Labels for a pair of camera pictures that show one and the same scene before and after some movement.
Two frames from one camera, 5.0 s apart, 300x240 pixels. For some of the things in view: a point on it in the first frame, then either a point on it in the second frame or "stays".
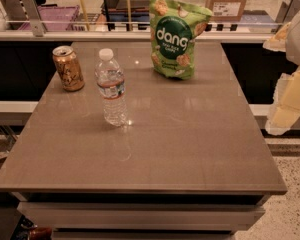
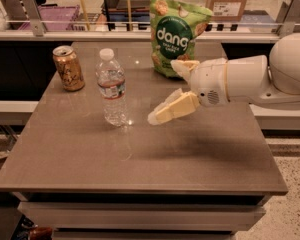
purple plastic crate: x=54 y=18 stays
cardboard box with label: x=227 y=1 stays
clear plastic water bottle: x=110 y=80 stays
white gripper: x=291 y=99 to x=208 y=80
